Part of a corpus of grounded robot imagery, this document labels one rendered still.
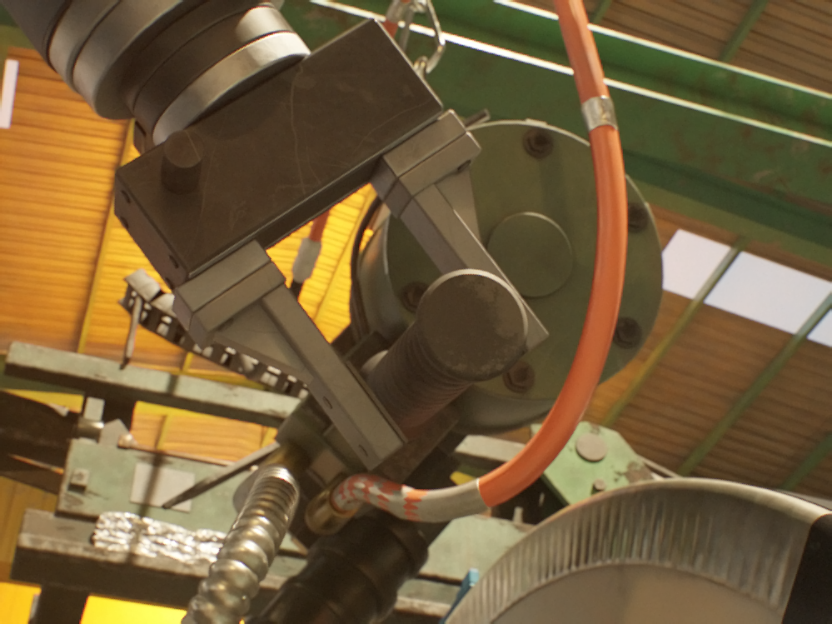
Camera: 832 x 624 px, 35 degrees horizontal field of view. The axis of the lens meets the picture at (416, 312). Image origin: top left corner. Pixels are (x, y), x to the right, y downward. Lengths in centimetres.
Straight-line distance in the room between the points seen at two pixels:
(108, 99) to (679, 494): 34
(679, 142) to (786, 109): 44
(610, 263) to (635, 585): 20
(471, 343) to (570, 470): 136
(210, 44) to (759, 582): 32
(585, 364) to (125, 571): 110
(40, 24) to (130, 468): 115
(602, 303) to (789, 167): 342
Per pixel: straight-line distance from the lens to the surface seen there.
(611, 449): 188
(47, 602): 174
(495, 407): 67
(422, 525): 78
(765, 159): 394
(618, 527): 74
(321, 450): 66
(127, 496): 164
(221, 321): 52
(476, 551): 173
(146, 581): 161
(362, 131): 54
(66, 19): 55
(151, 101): 54
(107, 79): 55
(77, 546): 159
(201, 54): 53
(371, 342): 65
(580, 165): 68
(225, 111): 54
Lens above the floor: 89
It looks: 41 degrees up
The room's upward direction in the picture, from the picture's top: straight up
